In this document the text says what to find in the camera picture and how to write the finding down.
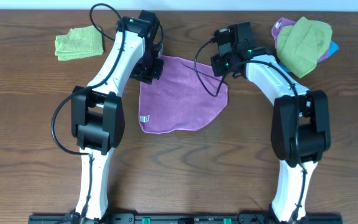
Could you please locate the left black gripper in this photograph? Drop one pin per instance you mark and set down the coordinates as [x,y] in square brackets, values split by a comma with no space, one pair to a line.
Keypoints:
[148,72]

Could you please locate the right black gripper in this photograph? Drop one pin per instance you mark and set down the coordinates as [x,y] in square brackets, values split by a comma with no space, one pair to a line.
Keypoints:
[219,70]

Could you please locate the purple microfibre cloth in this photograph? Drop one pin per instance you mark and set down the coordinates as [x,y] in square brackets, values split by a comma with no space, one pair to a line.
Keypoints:
[181,99]

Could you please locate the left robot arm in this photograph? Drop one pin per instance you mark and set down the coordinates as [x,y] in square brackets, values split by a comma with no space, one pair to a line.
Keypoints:
[97,115]

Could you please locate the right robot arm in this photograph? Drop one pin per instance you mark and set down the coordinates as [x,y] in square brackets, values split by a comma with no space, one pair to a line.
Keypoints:
[300,132]

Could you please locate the crumpled olive green cloth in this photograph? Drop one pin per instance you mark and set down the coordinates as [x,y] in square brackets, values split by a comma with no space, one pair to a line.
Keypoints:
[300,46]

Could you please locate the folded light green cloth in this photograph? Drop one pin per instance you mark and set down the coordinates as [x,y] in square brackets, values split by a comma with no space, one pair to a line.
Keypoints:
[79,43]

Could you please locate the blue cloth under pile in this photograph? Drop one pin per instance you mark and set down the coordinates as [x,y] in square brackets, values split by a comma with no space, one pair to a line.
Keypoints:
[333,47]

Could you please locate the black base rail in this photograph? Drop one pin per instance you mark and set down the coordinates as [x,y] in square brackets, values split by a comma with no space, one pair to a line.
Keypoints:
[129,218]

